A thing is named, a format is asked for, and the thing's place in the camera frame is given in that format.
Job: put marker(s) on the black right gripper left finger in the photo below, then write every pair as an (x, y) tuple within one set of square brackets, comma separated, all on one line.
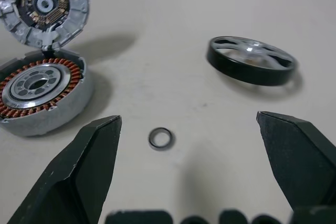
[(78, 171)]

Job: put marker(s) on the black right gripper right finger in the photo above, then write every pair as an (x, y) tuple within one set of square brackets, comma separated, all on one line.
[(296, 155)]

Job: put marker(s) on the grey motor base copper windings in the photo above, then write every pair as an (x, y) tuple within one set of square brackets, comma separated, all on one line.
[(67, 115)]

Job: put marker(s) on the small clear round object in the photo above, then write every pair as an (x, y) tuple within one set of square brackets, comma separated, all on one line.
[(76, 11)]

